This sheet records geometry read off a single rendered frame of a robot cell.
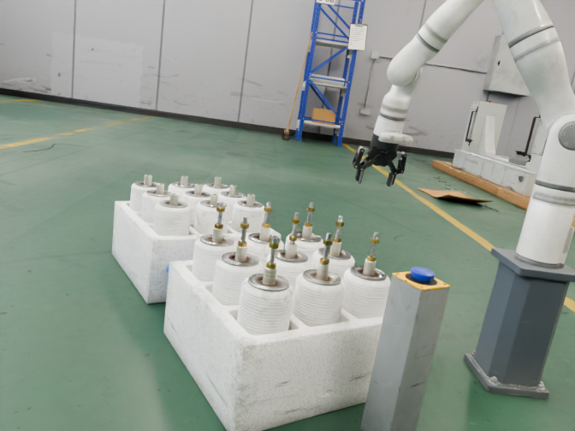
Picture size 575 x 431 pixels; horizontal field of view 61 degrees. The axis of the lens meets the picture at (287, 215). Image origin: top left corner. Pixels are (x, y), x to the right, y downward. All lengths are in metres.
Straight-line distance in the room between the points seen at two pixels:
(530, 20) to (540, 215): 0.41
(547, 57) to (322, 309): 0.70
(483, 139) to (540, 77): 4.32
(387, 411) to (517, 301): 0.43
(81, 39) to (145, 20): 0.94
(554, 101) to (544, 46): 0.12
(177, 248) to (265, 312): 0.51
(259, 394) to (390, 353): 0.24
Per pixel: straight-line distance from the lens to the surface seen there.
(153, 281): 1.33
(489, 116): 5.59
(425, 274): 0.84
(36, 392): 1.04
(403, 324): 0.85
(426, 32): 1.27
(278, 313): 0.86
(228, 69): 7.33
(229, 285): 0.95
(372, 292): 0.99
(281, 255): 1.03
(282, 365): 0.89
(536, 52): 1.18
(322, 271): 0.93
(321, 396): 0.99
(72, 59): 7.82
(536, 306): 1.21
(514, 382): 1.28
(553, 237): 1.19
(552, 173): 1.17
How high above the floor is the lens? 0.58
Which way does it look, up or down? 14 degrees down
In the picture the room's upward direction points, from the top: 8 degrees clockwise
